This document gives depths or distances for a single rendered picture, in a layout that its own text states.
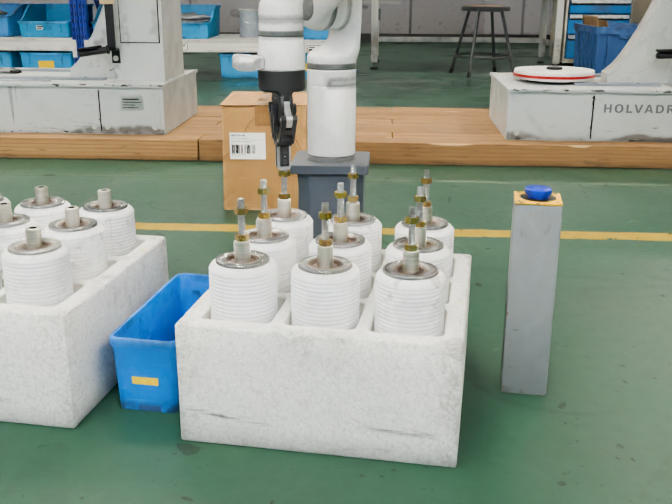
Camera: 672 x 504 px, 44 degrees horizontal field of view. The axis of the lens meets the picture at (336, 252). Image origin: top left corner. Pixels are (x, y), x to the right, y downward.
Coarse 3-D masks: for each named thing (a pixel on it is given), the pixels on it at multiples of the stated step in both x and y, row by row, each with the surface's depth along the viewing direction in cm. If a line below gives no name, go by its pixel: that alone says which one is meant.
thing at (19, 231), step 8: (24, 224) 134; (32, 224) 136; (0, 232) 132; (8, 232) 132; (16, 232) 133; (24, 232) 134; (0, 240) 132; (8, 240) 132; (16, 240) 133; (0, 248) 132; (0, 256) 133; (0, 264) 133
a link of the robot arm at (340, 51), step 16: (352, 0) 149; (336, 16) 149; (352, 16) 151; (336, 32) 155; (352, 32) 152; (320, 48) 154; (336, 48) 152; (352, 48) 152; (320, 64) 152; (336, 64) 151; (352, 64) 153
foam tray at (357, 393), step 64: (384, 256) 143; (192, 320) 115; (448, 320) 115; (192, 384) 116; (256, 384) 114; (320, 384) 112; (384, 384) 111; (448, 384) 109; (320, 448) 115; (384, 448) 114; (448, 448) 112
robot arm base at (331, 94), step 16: (320, 80) 152; (336, 80) 152; (352, 80) 154; (320, 96) 153; (336, 96) 153; (352, 96) 155; (320, 112) 154; (336, 112) 154; (352, 112) 156; (320, 128) 155; (336, 128) 155; (352, 128) 157; (320, 144) 156; (336, 144) 156; (352, 144) 158; (320, 160) 157; (336, 160) 157; (352, 160) 159
